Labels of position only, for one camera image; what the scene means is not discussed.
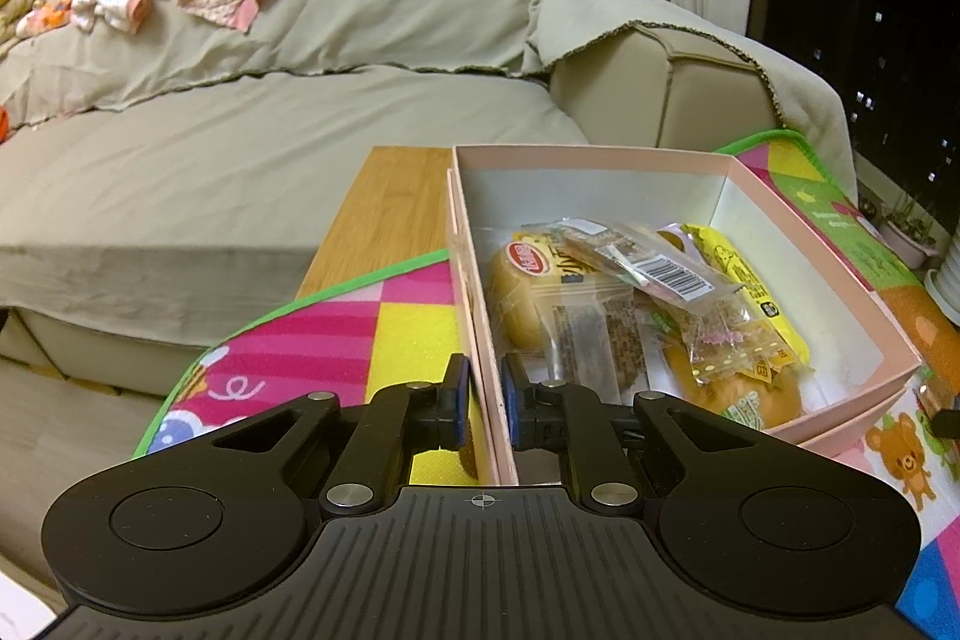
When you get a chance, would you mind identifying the white plant pot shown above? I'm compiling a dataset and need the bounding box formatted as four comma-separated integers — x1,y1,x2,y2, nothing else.
924,227,960,326

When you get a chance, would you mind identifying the wooden table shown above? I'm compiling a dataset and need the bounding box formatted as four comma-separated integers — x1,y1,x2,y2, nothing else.
296,145,458,304

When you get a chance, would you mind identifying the white sheet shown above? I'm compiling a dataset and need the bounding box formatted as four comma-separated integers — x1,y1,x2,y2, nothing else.
0,569,61,640

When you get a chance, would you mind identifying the round bread clear packet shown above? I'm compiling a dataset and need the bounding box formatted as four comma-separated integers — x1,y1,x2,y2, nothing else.
652,340,803,427

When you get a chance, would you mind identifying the dark bar clear packet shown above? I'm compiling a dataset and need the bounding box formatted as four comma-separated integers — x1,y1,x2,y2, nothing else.
540,299,650,401

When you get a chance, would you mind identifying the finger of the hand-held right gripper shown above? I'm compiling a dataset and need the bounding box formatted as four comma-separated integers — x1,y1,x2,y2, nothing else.
926,404,960,442

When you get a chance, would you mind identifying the potted plant pink pot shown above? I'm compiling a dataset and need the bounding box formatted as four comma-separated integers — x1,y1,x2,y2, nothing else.
859,190,938,270

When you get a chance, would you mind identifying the clear packet with barcode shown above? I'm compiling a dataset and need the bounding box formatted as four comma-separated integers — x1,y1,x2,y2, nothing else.
562,224,717,319

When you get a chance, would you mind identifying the pink cardboard box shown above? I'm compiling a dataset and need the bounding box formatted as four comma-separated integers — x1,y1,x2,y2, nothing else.
446,143,925,487

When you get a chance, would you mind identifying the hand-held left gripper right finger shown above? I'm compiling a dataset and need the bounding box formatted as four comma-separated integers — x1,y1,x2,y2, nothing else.
499,351,758,512

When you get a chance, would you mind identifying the beige sofa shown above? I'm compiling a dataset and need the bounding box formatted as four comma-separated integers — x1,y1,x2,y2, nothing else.
0,0,860,401

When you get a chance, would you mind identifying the bread packet with red label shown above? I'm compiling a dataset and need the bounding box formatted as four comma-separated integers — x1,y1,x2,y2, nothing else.
487,227,638,348

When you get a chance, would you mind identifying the dark window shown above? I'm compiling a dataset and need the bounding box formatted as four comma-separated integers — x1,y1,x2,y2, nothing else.
746,0,960,281

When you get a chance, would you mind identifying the gold dotted clear packet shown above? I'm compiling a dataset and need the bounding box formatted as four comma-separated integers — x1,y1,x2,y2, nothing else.
675,302,781,386

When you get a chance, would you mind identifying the beige sofa cover cloth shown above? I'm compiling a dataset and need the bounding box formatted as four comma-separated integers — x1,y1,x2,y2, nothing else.
0,0,856,311

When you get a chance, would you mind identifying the colourful cartoon play mat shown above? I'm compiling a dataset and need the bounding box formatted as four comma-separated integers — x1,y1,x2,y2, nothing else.
131,128,960,640

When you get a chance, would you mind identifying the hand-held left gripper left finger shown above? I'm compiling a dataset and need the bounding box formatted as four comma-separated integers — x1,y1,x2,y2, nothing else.
210,351,475,513

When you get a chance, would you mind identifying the yellow snack packet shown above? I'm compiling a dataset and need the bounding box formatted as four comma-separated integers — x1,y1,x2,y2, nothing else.
679,222,812,363

